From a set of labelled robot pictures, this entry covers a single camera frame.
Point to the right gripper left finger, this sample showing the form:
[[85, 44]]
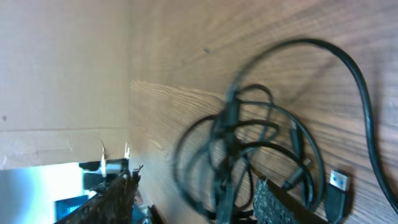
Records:
[[112, 204]]

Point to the cardboard back wall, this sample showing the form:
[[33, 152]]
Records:
[[64, 81]]

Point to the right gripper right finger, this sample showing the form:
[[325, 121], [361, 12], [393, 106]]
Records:
[[272, 205]]

